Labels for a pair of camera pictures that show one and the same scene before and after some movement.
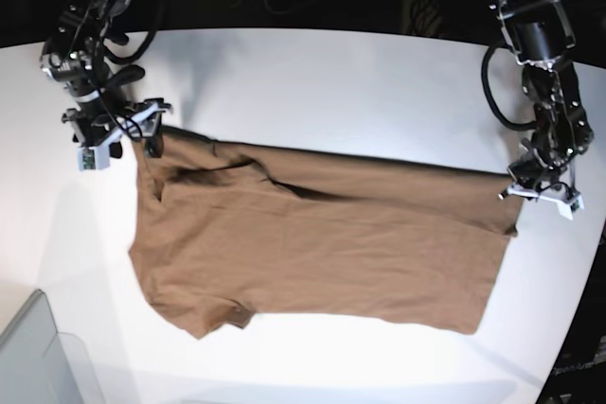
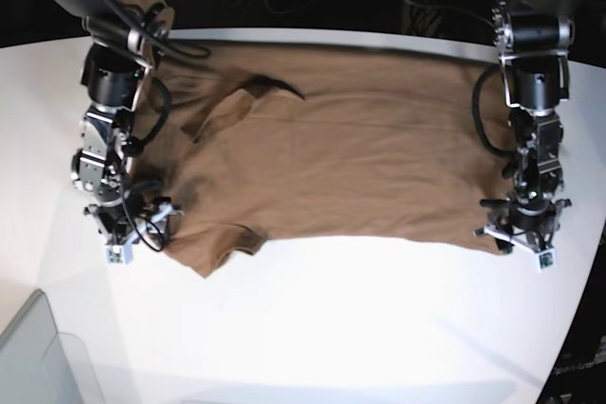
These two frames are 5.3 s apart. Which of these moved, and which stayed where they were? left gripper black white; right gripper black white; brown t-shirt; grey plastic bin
Moved: right gripper black white; left gripper black white; brown t-shirt
Stayed: grey plastic bin
